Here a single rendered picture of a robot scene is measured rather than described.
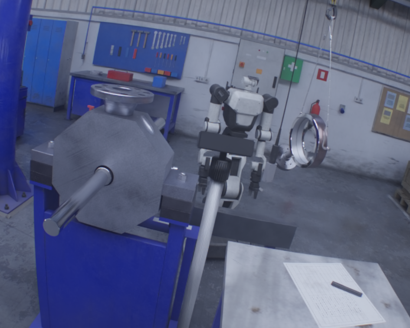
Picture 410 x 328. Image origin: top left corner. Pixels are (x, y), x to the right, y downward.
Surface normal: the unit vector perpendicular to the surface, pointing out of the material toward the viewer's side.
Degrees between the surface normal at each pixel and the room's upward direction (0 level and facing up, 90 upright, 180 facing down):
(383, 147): 90
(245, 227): 90
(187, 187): 0
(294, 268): 0
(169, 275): 90
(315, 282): 0
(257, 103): 90
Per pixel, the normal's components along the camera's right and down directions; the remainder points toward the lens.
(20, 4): 0.73, 0.32
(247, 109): 0.25, 0.30
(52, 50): -0.10, 0.24
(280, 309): 0.20, -0.95
